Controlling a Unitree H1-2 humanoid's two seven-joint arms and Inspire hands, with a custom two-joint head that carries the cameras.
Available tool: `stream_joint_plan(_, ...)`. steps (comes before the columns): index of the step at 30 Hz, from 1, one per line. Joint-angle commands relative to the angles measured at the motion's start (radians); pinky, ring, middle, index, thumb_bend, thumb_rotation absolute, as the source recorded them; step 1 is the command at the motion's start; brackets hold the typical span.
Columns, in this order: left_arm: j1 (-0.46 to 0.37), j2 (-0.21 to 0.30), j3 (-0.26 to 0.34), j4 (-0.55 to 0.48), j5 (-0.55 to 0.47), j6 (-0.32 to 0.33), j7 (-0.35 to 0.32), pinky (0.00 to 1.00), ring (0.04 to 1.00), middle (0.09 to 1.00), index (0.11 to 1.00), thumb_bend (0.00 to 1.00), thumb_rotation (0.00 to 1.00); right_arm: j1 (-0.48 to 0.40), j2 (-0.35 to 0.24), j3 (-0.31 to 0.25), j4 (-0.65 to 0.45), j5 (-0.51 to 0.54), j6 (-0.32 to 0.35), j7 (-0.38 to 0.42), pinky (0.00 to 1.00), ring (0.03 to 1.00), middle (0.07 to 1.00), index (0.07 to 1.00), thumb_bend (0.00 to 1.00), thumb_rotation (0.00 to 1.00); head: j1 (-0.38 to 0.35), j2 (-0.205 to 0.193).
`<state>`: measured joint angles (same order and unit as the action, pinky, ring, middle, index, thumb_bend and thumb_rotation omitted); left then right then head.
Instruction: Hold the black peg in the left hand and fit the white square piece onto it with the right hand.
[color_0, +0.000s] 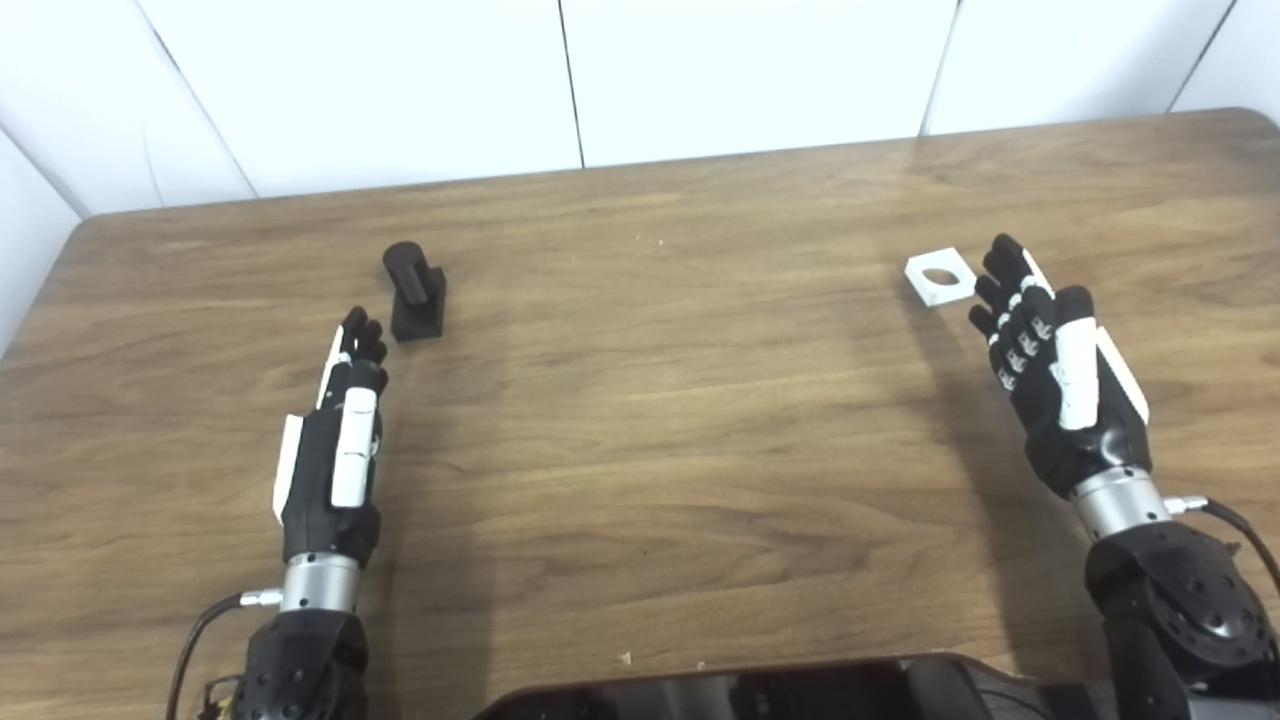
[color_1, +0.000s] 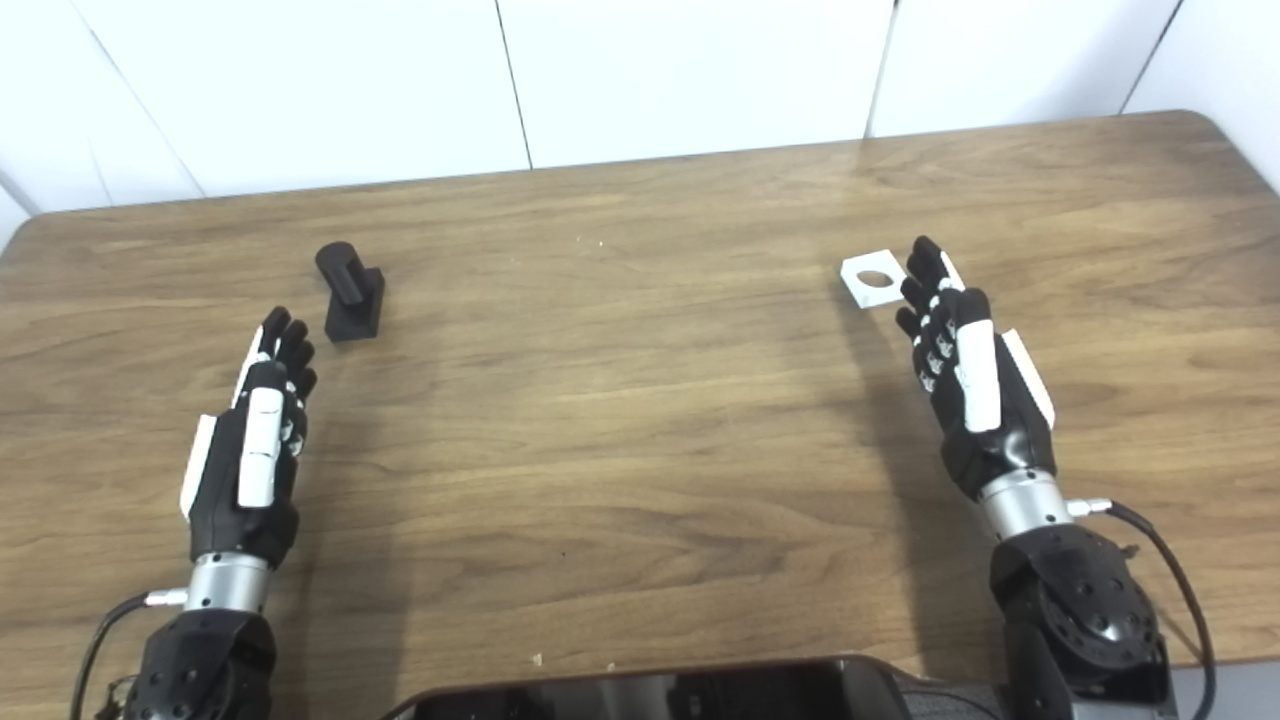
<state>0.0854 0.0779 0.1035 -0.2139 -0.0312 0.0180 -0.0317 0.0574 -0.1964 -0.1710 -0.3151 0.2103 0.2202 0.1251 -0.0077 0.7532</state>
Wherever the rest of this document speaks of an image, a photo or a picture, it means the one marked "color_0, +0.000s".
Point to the black peg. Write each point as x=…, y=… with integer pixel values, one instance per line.
x=415, y=300

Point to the black and white left hand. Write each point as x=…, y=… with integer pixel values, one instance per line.
x=315, y=480

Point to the white square piece with hole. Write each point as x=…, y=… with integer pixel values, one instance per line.
x=925, y=291

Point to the black and white right hand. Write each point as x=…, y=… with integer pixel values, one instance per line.
x=1050, y=420

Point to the black robot torso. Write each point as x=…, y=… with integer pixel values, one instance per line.
x=700, y=700

